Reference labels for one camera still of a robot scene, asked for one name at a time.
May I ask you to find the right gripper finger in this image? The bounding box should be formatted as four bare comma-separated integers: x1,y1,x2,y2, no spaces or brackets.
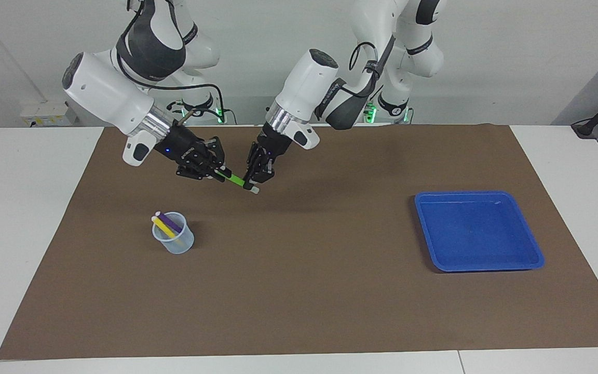
177,166,224,180
211,136,232,176

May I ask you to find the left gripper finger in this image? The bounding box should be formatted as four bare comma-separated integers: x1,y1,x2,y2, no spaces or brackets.
255,154,274,182
243,156,257,189

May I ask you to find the green marker pen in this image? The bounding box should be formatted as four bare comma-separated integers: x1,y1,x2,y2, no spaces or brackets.
215,169,260,194

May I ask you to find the purple marker pen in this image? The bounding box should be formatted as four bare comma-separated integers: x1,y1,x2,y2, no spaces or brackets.
155,211,184,234

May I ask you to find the yellow marker pen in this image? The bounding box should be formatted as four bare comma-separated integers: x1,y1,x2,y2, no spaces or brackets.
152,216,178,239

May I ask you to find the translucent plastic cup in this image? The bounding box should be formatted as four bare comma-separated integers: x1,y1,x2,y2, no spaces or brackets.
152,211,195,255

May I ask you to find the brown table mat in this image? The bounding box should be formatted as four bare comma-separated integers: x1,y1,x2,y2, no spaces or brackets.
0,124,598,360

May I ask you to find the white power box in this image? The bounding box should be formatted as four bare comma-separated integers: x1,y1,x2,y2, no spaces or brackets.
20,101,78,127

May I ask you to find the blue plastic tray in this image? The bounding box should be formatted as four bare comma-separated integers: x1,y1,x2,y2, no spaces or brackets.
414,191,545,273

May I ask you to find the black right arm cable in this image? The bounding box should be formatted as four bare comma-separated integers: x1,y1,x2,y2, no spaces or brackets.
115,0,225,125

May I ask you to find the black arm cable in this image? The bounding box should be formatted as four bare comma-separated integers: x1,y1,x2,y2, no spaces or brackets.
115,0,225,125
338,42,398,97

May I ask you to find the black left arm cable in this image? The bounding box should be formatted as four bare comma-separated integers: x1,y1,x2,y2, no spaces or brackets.
338,42,398,97

